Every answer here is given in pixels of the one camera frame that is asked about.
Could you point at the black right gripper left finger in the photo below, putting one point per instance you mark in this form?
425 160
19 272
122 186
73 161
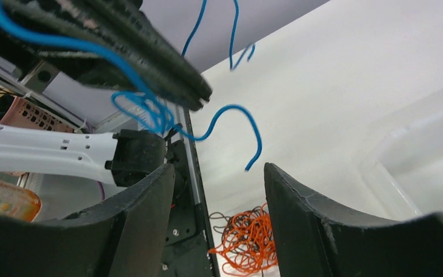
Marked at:
122 236

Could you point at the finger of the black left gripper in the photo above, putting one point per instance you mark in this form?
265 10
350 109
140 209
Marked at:
125 30

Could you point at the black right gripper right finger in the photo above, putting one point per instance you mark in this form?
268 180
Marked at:
317 236

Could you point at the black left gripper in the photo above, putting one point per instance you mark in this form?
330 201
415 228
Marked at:
68 18

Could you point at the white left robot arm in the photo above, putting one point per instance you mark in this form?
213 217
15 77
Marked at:
92 156

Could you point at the pink perforated basket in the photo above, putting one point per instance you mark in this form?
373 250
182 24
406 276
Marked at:
24 114

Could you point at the clear plastic bin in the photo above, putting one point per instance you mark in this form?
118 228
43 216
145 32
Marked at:
405 170

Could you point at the orange plastic bottle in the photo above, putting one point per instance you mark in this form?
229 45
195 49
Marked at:
19 203

